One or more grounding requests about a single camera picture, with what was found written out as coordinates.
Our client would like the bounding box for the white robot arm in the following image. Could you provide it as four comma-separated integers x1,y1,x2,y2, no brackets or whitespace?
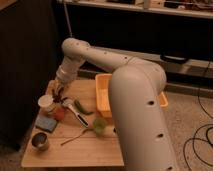
56,38,180,171

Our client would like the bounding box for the white paper cup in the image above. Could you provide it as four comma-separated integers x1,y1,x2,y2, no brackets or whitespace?
38,94,55,112

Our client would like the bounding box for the orange plastic bin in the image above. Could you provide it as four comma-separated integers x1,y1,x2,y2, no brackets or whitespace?
95,74,168,118

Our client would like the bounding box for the dark purple grape bunch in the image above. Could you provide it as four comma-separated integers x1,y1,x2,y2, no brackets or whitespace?
53,94,62,103

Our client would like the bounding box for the blue sponge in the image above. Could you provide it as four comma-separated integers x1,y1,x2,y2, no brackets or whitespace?
35,116,57,132

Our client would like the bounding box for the black box on beam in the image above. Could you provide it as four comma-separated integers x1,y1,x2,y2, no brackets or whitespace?
160,53,189,64

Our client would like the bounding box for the upper shelf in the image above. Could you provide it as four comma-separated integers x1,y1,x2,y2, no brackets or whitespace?
56,0,213,19

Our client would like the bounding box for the white handled brush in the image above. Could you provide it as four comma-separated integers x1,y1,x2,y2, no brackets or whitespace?
62,98,89,128

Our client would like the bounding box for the orange fruit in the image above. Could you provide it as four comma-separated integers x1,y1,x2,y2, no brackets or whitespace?
53,108,65,121

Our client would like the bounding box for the green plastic cup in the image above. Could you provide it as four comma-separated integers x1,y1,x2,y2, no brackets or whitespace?
93,117,107,135

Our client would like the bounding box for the thin metal pole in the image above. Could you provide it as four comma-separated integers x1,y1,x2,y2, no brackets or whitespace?
63,0,73,38

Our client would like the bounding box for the grey metal beam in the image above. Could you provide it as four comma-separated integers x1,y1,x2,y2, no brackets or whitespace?
79,47,213,79

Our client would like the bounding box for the black cable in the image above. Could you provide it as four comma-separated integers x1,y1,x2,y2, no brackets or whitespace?
183,59,213,171

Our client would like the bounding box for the green chili pepper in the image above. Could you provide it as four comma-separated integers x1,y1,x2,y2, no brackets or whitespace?
74,100,93,115

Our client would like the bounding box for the small metal cup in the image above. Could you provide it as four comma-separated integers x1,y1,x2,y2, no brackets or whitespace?
31,132,49,151

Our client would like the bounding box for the wooden spoon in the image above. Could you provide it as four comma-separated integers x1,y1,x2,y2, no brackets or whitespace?
60,128,93,146

